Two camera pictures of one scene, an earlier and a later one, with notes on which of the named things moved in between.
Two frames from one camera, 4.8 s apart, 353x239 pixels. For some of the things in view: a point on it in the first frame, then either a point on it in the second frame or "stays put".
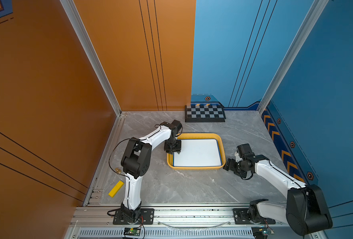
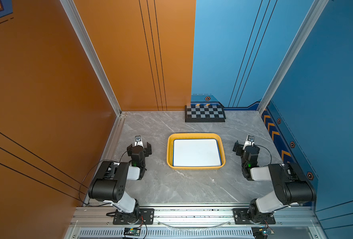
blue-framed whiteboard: x=201 y=152 stays put
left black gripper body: x=173 y=146 to x=146 y=151
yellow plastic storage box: x=198 y=136 stays put
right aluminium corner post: x=316 y=11 stays put
